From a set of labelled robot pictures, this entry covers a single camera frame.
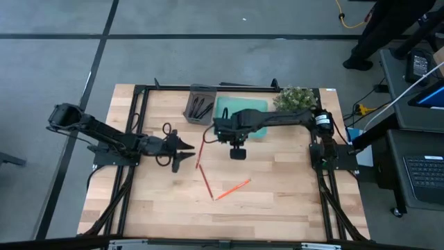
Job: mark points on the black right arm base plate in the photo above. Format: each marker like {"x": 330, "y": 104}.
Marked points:
{"x": 347, "y": 163}

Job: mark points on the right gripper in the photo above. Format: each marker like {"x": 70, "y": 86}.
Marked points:
{"x": 225, "y": 130}

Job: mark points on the black front rig beam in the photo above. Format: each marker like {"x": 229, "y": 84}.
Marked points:
{"x": 41, "y": 244}

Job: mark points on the grey translucent plastic bin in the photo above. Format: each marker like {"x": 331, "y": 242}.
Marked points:
{"x": 204, "y": 121}

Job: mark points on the black power brick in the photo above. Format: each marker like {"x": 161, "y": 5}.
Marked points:
{"x": 381, "y": 88}

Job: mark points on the silver metal bracket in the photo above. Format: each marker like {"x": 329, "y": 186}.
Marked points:
{"x": 125, "y": 244}
{"x": 319, "y": 246}

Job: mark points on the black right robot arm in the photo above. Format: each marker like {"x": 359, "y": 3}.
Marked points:
{"x": 284, "y": 117}

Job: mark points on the black caster wheel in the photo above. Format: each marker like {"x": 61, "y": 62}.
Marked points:
{"x": 398, "y": 212}

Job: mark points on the black stand leg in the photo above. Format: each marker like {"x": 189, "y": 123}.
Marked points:
{"x": 406, "y": 48}

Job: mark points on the black work desk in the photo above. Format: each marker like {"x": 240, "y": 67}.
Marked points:
{"x": 393, "y": 87}

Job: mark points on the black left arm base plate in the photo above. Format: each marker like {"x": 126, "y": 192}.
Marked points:
{"x": 104, "y": 160}

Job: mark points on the red pencil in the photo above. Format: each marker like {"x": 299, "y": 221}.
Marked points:
{"x": 199, "y": 156}
{"x": 206, "y": 182}

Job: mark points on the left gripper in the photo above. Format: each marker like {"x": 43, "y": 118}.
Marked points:
{"x": 159, "y": 146}

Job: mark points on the white and blue box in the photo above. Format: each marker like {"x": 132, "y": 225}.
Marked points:
{"x": 365, "y": 158}

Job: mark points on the person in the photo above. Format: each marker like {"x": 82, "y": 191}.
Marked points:
{"x": 385, "y": 24}

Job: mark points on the small potted green plant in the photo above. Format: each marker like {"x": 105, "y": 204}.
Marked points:
{"x": 295, "y": 99}

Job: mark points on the black aluminium table frame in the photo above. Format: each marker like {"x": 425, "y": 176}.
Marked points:
{"x": 166, "y": 87}

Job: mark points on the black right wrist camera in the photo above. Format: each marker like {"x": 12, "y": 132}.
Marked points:
{"x": 238, "y": 153}

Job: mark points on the yellow plug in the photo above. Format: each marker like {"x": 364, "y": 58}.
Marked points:
{"x": 362, "y": 108}

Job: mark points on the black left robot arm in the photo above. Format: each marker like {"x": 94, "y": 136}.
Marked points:
{"x": 104, "y": 132}

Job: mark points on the black power supply unit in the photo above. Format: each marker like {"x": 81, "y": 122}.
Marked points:
{"x": 419, "y": 66}

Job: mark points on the black laptop keyboard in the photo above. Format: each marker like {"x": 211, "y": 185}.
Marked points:
{"x": 426, "y": 177}

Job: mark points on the monitor with blue screen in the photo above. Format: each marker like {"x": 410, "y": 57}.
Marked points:
{"x": 431, "y": 97}

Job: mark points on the black stand foot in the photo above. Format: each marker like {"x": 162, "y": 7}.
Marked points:
{"x": 10, "y": 159}

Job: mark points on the brown cardboard box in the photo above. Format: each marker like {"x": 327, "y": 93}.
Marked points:
{"x": 440, "y": 57}

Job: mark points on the orange pencil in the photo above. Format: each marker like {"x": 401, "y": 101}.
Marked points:
{"x": 233, "y": 189}

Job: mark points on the teal translucent plastic bin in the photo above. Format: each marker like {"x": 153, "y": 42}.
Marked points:
{"x": 239, "y": 103}

